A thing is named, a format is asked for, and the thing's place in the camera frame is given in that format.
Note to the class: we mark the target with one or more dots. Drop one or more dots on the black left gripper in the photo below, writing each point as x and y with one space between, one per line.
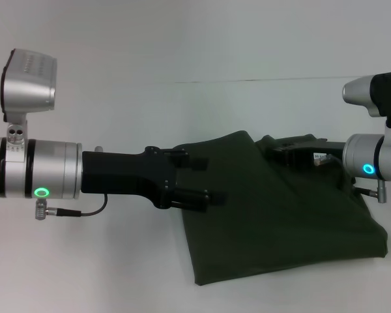
124 176

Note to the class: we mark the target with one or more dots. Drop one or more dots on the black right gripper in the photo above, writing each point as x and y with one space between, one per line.
299 153

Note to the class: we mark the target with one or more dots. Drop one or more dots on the dark green printed T-shirt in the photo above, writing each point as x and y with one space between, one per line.
280 228

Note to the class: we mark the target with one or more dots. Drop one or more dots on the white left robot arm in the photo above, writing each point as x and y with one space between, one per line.
32 168

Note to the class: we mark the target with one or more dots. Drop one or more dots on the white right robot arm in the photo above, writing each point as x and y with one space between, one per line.
378 156

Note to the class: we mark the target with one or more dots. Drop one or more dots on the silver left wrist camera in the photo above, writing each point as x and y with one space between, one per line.
29 84

